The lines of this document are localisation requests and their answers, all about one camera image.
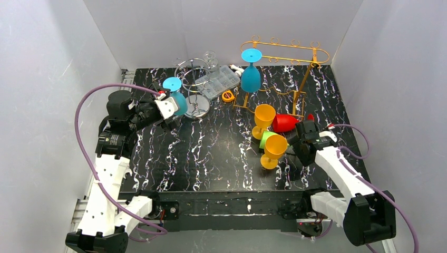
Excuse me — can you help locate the white small tool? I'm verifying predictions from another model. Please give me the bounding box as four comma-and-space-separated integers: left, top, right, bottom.
229, 64, 245, 77

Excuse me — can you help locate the orange plastic goblet far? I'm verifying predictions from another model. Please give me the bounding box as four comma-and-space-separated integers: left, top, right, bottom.
252, 104, 276, 140

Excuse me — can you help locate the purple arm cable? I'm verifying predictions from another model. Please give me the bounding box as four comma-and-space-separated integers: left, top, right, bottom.
74, 83, 168, 243
314, 124, 420, 253

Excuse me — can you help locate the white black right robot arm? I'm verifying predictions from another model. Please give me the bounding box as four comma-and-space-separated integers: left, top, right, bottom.
288, 120, 396, 246

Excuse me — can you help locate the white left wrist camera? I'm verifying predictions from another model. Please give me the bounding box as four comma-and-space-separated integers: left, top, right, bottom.
155, 92, 180, 120

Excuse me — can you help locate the green plastic goblet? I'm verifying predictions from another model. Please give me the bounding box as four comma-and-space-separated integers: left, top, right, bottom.
259, 131, 280, 150

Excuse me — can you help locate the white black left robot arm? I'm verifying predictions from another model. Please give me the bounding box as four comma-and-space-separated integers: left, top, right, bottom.
65, 90, 187, 252

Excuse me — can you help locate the blue plastic goblet back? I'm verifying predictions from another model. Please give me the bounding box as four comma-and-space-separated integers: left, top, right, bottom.
241, 48, 262, 93

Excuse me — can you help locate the clear glass wine glass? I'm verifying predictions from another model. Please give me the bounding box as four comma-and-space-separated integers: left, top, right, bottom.
203, 51, 220, 80

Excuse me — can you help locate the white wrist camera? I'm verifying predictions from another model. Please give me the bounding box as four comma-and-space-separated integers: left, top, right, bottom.
319, 124, 338, 143
155, 92, 180, 120

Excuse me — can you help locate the blue plastic goblet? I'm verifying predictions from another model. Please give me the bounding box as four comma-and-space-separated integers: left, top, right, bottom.
162, 77, 188, 115
241, 48, 262, 93

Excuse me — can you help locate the orange plastic goblet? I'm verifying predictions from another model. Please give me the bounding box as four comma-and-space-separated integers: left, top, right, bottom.
260, 134, 289, 170
252, 104, 276, 140

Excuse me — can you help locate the chrome spiral glass rack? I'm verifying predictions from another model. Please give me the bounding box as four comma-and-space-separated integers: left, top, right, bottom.
174, 58, 211, 121

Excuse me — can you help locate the gold wire glass rack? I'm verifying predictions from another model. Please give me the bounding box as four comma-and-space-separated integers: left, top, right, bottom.
232, 35, 331, 119

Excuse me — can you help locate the yellow tape measure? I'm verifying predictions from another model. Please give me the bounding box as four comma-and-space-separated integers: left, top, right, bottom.
221, 90, 236, 103

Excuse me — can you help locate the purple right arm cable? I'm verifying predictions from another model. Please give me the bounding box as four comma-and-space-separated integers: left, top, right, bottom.
314, 124, 420, 253

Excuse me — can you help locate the orange plastic goblet near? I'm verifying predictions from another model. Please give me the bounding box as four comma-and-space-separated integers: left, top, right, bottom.
260, 134, 289, 170

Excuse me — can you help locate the red plastic goblet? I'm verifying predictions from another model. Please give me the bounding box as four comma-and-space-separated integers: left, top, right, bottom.
271, 114, 317, 133

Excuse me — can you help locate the clear plastic parts box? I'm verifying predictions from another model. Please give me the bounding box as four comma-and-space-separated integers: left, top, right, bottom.
196, 65, 242, 100

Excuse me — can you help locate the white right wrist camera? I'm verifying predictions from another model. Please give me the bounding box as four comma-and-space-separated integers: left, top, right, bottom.
319, 124, 338, 143

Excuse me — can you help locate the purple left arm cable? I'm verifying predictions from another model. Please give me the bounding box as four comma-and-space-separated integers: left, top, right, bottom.
74, 83, 168, 243

